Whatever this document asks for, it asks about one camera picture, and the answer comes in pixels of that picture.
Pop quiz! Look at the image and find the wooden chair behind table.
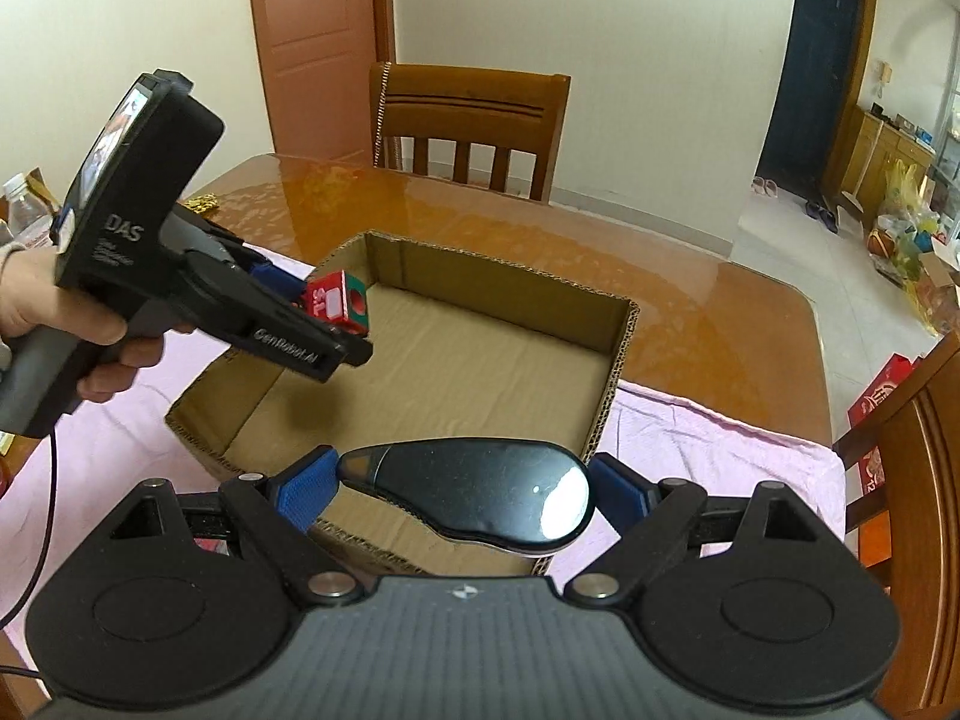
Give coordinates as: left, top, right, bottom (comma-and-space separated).
370, 62, 571, 203

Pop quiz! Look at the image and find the pink table cloth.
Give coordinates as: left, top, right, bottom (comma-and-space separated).
0, 239, 850, 646

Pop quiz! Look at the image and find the person's left hand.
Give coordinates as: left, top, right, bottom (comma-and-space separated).
2, 244, 164, 403

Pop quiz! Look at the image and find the wooden chair right side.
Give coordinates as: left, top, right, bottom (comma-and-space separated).
833, 332, 958, 718

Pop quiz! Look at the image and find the open cardboard box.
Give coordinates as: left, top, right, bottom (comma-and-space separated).
164, 229, 641, 579

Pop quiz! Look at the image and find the brown wooden door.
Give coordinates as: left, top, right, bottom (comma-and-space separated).
251, 0, 395, 166

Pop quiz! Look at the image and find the black teardrop-shaped device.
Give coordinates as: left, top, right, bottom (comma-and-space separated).
337, 437, 594, 556

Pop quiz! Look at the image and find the red toy train block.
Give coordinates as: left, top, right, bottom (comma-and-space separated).
304, 270, 370, 337

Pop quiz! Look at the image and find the wooden cabinet in background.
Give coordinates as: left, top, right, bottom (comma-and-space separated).
822, 106, 934, 226

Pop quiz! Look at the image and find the clear water bottle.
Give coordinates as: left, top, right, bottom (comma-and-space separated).
3, 174, 52, 249

